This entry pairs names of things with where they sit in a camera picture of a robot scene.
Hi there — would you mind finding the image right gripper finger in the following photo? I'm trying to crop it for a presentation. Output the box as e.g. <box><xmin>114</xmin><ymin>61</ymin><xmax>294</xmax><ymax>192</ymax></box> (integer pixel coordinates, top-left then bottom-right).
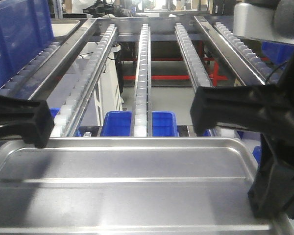
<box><xmin>248</xmin><ymin>137</ymin><xmax>294</xmax><ymax>219</ymax></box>

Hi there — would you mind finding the right white roller track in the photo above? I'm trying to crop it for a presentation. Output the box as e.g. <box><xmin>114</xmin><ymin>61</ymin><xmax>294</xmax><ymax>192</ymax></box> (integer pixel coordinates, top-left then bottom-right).
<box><xmin>174</xmin><ymin>23</ymin><xmax>236</xmax><ymax>138</ymax></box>

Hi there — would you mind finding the blue bin below centre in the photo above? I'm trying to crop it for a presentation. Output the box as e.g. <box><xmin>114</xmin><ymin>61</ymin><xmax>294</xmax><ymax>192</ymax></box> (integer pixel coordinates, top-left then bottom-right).
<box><xmin>100</xmin><ymin>111</ymin><xmax>179</xmax><ymax>137</ymax></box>

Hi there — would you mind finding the silver tray far left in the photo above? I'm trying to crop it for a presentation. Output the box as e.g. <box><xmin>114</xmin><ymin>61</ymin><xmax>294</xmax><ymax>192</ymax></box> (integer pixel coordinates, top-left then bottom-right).
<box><xmin>51</xmin><ymin>19</ymin><xmax>80</xmax><ymax>38</ymax></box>

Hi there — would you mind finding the centre white roller track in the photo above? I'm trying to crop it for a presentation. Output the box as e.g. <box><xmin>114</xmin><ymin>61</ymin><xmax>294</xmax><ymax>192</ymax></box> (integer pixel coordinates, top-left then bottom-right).
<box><xmin>130</xmin><ymin>23</ymin><xmax>152</xmax><ymax>137</ymax></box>

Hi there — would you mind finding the far left roller track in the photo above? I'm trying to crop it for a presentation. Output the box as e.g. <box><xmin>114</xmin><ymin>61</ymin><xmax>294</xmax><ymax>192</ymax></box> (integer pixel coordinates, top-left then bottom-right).
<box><xmin>0</xmin><ymin>41</ymin><xmax>60</xmax><ymax>97</ymax></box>

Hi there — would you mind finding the left white roller track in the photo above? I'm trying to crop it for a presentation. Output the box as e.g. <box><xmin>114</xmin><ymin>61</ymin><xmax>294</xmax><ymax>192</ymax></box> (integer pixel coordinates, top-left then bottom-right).
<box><xmin>51</xmin><ymin>24</ymin><xmax>117</xmax><ymax>138</ymax></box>

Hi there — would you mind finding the white roller track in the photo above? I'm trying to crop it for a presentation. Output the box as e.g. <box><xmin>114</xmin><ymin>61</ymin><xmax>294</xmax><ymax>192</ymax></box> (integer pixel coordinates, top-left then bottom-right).
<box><xmin>130</xmin><ymin>23</ymin><xmax>152</xmax><ymax>137</ymax></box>
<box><xmin>51</xmin><ymin>24</ymin><xmax>117</xmax><ymax>138</ymax></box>
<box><xmin>174</xmin><ymin>23</ymin><xmax>236</xmax><ymax>138</ymax></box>

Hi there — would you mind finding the red floor frame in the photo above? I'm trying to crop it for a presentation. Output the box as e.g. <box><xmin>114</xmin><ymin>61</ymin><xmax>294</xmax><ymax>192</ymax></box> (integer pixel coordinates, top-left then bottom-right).
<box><xmin>122</xmin><ymin>41</ymin><xmax>270</xmax><ymax>86</ymax></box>

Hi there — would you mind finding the left steel divider rail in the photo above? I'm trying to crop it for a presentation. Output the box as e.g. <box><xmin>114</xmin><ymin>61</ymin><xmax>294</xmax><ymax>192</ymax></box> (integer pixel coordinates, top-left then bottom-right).
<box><xmin>21</xmin><ymin>19</ymin><xmax>96</xmax><ymax>99</ymax></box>

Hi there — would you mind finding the far right roller track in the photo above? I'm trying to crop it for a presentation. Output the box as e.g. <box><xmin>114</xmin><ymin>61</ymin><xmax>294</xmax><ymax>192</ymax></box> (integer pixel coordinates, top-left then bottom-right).
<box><xmin>215</xmin><ymin>22</ymin><xmax>280</xmax><ymax>83</ymax></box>

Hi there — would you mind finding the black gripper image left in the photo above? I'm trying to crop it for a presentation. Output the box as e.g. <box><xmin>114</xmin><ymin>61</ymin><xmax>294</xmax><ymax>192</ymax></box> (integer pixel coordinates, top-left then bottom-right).
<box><xmin>0</xmin><ymin>95</ymin><xmax>54</xmax><ymax>148</ymax></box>

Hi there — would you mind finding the silver ribbed metal tray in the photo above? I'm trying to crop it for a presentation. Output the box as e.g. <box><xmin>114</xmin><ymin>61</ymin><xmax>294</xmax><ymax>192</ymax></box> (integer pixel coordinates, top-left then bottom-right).
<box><xmin>0</xmin><ymin>138</ymin><xmax>294</xmax><ymax>235</ymax></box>

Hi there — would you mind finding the blue bin upper left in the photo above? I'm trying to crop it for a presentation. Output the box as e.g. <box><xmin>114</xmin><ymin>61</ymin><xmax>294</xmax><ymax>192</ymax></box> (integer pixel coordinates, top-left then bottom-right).
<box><xmin>0</xmin><ymin>0</ymin><xmax>54</xmax><ymax>88</ymax></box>

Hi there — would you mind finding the blue bin below left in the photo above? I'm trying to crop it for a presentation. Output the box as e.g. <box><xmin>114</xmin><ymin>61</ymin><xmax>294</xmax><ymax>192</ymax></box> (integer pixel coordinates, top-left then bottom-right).
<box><xmin>49</xmin><ymin>108</ymin><xmax>60</xmax><ymax>118</ymax></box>

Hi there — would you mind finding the right steel divider rail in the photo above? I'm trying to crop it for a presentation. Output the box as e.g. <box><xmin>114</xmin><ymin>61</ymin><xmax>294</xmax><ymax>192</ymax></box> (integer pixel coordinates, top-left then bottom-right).
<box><xmin>194</xmin><ymin>16</ymin><xmax>265</xmax><ymax>86</ymax></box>

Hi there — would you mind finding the steel divider rail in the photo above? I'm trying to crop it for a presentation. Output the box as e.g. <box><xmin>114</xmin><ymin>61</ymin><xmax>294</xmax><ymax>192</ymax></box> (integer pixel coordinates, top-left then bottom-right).
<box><xmin>194</xmin><ymin>16</ymin><xmax>265</xmax><ymax>86</ymax></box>
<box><xmin>21</xmin><ymin>19</ymin><xmax>96</xmax><ymax>99</ymax></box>

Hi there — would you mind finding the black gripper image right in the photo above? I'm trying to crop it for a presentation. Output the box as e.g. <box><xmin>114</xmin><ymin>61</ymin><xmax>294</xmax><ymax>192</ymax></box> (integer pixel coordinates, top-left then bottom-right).
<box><xmin>190</xmin><ymin>53</ymin><xmax>294</xmax><ymax>166</ymax></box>

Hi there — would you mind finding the blue bin upper right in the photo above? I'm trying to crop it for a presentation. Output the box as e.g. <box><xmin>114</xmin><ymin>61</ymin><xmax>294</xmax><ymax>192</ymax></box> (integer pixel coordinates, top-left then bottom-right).
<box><xmin>261</xmin><ymin>42</ymin><xmax>294</xmax><ymax>66</ymax></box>

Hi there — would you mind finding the blue bin below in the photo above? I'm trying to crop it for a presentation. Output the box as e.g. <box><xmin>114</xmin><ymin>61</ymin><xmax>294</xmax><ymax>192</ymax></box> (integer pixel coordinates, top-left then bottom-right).
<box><xmin>49</xmin><ymin>108</ymin><xmax>60</xmax><ymax>118</ymax></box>
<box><xmin>100</xmin><ymin>111</ymin><xmax>179</xmax><ymax>137</ymax></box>

